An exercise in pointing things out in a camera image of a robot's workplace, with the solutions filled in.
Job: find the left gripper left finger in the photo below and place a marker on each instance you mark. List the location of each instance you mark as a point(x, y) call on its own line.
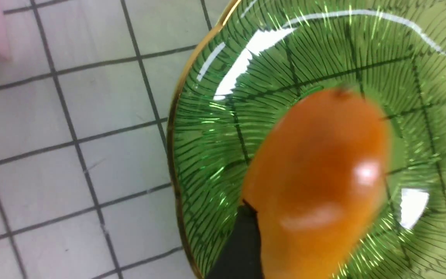
point(240, 256)

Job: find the orange toy mango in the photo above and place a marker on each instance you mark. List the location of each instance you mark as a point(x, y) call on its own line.
point(317, 183)

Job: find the green glass plate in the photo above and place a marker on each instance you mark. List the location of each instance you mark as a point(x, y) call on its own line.
point(261, 58)

